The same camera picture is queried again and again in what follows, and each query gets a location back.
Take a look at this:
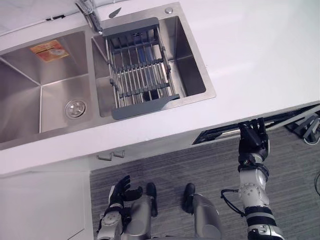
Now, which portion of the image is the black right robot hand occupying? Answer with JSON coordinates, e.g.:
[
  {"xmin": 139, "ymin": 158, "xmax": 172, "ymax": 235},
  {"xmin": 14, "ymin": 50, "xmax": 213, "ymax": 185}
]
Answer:
[{"xmin": 238, "ymin": 118, "xmax": 270, "ymax": 159}]

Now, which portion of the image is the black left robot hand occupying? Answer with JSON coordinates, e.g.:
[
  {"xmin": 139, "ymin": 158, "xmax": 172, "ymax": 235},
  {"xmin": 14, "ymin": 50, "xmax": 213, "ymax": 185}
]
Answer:
[{"xmin": 109, "ymin": 174, "xmax": 144, "ymax": 208}]

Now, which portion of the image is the dishwasher door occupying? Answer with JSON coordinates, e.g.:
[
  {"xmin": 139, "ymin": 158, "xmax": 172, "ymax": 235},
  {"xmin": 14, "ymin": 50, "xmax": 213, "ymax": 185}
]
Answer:
[{"xmin": 191, "ymin": 103, "xmax": 320, "ymax": 146}]

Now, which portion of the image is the round steel sink drain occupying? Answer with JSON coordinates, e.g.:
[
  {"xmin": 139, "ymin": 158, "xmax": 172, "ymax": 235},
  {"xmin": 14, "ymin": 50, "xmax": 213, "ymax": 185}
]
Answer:
[{"xmin": 64, "ymin": 98, "xmax": 87, "ymax": 118}]

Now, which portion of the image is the grey sink drying rack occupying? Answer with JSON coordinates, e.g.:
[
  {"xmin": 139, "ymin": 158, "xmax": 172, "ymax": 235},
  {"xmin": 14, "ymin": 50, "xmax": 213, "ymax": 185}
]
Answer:
[{"xmin": 100, "ymin": 16, "xmax": 181, "ymax": 120}]

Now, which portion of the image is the stainless steel double sink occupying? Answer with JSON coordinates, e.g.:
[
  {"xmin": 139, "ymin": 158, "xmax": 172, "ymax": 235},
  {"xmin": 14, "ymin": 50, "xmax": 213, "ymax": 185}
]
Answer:
[{"xmin": 0, "ymin": 1, "xmax": 217, "ymax": 151}]

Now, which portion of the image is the orange sink sticker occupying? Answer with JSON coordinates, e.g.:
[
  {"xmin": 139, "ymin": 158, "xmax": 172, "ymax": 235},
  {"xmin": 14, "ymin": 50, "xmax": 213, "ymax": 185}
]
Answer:
[{"xmin": 30, "ymin": 41, "xmax": 70, "ymax": 63}]

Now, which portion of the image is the silver left robot leg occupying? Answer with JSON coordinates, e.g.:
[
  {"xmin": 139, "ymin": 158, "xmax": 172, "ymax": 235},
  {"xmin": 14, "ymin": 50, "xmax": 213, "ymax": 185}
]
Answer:
[{"xmin": 122, "ymin": 182, "xmax": 159, "ymax": 240}]

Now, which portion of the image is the white base cabinet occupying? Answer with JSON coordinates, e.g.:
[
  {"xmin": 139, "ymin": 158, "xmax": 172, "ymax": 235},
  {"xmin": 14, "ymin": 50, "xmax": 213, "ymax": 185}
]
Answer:
[{"xmin": 0, "ymin": 147, "xmax": 131, "ymax": 240}]

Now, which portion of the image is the chrome kitchen faucet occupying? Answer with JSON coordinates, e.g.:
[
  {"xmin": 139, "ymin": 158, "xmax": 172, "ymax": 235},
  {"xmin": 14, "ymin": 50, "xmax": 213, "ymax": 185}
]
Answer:
[{"xmin": 75, "ymin": 0, "xmax": 104, "ymax": 35}]

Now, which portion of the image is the black cable on floor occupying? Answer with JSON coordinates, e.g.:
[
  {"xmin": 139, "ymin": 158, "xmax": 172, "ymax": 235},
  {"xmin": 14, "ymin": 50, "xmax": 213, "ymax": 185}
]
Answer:
[{"xmin": 309, "ymin": 169, "xmax": 320, "ymax": 196}]

